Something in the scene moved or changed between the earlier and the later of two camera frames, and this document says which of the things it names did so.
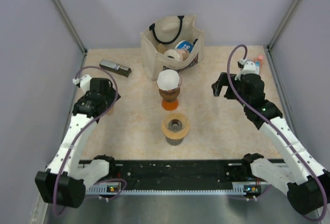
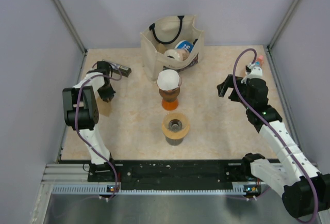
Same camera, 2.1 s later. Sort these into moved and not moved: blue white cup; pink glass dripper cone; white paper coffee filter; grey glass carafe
Moved: pink glass dripper cone
Not moved: white paper coffee filter; grey glass carafe; blue white cup
